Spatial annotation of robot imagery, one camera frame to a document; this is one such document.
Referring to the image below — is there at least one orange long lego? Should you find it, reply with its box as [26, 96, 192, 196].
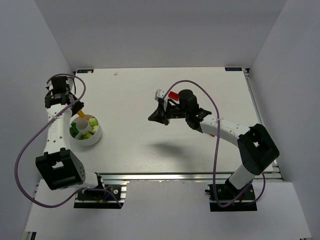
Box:
[77, 110, 86, 118]

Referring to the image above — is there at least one dark green square lego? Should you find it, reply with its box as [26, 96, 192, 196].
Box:
[69, 122, 79, 138]

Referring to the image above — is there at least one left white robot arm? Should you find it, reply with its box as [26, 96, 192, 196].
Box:
[35, 74, 103, 190]

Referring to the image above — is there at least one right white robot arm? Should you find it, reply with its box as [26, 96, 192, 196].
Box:
[148, 89, 280, 191]

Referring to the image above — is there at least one red rectangular lego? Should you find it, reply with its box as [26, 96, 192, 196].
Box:
[168, 91, 179, 101]

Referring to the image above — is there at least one white round divided container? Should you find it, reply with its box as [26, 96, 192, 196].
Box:
[70, 115, 103, 147]

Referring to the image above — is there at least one left blue table label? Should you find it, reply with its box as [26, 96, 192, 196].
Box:
[76, 69, 94, 74]

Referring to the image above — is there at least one blue table label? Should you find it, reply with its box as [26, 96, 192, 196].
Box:
[224, 67, 243, 72]
[76, 69, 94, 74]

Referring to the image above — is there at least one right blue table label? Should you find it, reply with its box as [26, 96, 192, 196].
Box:
[224, 67, 243, 72]

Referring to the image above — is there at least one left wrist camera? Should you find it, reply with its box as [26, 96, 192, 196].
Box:
[45, 79, 53, 91]

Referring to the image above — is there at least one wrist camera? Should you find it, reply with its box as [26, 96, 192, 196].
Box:
[154, 89, 167, 102]
[45, 79, 53, 91]

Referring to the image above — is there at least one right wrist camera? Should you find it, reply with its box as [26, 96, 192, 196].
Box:
[154, 89, 167, 102]

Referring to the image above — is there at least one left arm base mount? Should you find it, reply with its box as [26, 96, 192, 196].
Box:
[73, 181, 127, 209]

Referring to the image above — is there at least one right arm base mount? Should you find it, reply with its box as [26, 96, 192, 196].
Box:
[204, 183, 258, 212]

